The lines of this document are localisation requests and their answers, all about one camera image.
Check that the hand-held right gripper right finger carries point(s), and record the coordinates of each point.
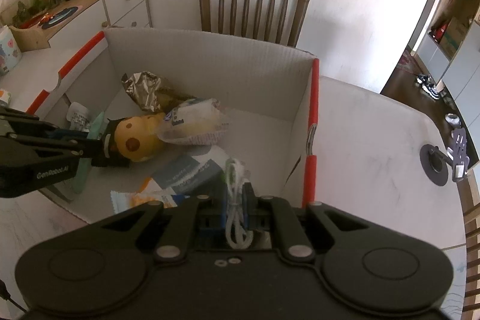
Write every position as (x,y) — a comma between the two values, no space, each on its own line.
(246,205)

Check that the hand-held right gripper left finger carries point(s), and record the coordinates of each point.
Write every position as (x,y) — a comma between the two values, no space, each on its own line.
(224,209)

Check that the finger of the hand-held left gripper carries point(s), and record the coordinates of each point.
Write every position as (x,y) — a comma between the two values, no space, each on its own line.
(26,125)
(56,148)

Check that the mint green plastic strip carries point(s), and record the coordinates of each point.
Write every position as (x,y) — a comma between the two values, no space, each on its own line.
(81,173)

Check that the white green dark label bag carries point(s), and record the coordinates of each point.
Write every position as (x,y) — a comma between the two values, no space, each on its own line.
(187,173)

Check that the yellow spotted toy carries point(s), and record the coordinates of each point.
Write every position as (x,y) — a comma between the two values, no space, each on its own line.
(135,140)

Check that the white bread packet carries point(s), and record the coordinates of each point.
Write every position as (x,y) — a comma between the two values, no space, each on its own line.
(195,125)

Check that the brown silver snack packet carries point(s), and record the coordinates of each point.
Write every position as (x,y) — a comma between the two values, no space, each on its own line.
(144,91)

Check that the red cardboard box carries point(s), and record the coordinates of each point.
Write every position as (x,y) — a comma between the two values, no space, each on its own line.
(225,72)

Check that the white marble desktop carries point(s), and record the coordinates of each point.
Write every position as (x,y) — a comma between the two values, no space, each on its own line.
(356,136)

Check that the crumpled clear plastic bag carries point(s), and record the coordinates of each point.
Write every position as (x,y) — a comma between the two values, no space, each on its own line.
(4,97)

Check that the patterned white pouch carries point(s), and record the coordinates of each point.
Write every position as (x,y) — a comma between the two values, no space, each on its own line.
(9,50)

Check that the light wooden box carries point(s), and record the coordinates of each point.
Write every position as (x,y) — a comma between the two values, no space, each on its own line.
(30,39)

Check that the dark oval pad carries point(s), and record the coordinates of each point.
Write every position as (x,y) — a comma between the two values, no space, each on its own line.
(63,15)

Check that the round table socket cover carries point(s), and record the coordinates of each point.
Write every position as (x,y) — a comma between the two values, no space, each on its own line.
(435,164)

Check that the red doormat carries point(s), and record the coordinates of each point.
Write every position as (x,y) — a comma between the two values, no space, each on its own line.
(407,63)

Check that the dark sneakers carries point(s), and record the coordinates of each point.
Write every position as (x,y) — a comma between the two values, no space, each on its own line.
(427,84)

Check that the white slipper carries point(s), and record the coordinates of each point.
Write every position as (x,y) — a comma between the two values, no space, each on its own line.
(452,118)

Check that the brown cardboard box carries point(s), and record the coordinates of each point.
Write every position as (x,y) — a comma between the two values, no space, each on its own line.
(455,36)

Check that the white wood cabinet wall unit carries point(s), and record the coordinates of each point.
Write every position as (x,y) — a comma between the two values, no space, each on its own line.
(465,54)

